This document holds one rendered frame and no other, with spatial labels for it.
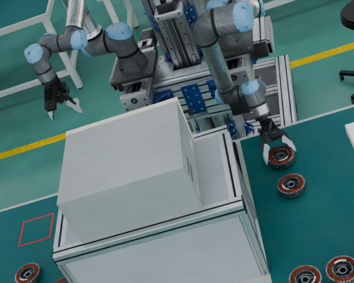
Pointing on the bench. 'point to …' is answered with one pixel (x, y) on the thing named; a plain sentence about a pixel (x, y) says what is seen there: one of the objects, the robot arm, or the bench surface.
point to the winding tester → (129, 172)
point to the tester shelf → (218, 167)
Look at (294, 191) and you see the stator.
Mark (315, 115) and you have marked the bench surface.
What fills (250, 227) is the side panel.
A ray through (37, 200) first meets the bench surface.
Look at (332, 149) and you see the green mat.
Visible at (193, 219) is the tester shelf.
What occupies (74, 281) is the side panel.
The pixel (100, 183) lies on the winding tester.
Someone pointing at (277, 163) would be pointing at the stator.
